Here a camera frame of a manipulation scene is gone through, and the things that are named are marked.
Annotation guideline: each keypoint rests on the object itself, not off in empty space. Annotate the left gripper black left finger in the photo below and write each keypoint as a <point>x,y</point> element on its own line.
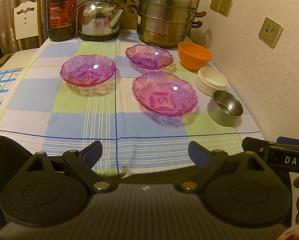
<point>80,164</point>

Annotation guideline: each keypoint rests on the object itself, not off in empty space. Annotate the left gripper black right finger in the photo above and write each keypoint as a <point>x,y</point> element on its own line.
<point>209,164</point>

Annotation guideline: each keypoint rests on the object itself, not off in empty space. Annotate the white ribbed bowl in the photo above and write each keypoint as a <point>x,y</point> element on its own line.
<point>209,80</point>

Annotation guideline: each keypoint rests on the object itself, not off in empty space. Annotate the pink glass plate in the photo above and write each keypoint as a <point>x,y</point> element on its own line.
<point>149,57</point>
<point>164,94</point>
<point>87,70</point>

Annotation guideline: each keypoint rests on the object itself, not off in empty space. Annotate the stainless steel bowl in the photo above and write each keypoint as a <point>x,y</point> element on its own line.
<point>224,108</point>

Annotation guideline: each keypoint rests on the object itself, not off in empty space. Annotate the checkered tablecloth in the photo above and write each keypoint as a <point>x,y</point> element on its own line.
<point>44,113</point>

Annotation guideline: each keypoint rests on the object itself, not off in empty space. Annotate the orange plastic bowl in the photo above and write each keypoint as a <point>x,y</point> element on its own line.
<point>192,56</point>

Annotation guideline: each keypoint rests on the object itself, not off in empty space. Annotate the stainless steel kettle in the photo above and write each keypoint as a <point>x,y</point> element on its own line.
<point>98,20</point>

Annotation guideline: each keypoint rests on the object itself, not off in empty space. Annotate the stainless steel steamer pot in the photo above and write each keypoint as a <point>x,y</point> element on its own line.
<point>165,23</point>

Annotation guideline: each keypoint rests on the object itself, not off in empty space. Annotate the white wooden chair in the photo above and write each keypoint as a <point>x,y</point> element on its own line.
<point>26,22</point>

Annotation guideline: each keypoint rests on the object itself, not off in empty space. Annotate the cooking oil bottle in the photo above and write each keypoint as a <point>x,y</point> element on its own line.
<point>61,19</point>

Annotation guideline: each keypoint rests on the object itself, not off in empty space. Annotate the single wall socket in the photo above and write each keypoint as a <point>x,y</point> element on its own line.
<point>270,32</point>

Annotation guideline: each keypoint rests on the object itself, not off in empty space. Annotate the double wall socket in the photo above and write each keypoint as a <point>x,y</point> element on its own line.
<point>223,7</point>

